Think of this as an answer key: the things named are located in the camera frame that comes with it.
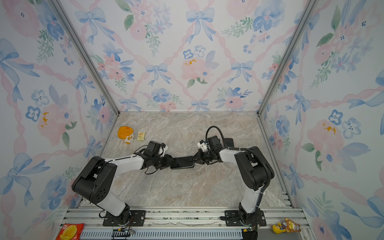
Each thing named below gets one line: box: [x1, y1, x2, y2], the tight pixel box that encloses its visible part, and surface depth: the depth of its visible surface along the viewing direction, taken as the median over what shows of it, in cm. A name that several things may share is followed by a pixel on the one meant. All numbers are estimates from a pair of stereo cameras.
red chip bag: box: [56, 223, 85, 240], surface depth 71 cm
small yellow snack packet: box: [137, 132, 146, 141], surface depth 106 cm
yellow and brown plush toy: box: [270, 218, 301, 234], surface depth 71 cm
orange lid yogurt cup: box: [117, 126, 135, 145], surface depth 97 cm
